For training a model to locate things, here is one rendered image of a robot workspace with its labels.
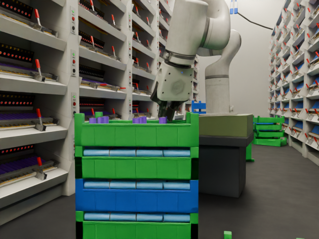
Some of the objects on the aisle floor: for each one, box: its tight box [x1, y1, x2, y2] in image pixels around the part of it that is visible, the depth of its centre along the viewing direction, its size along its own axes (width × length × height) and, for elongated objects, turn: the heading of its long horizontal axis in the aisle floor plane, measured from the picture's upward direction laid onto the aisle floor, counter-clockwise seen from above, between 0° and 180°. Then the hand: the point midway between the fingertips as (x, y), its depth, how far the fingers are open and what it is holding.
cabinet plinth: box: [0, 184, 62, 226], centre depth 171 cm, size 16×219×5 cm
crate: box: [246, 136, 255, 162], centre depth 225 cm, size 8×30×20 cm
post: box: [30, 0, 79, 196], centre depth 133 cm, size 20×9×178 cm
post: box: [101, 0, 132, 120], centre depth 200 cm, size 20×9×178 cm
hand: (166, 113), depth 81 cm, fingers closed, pressing on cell
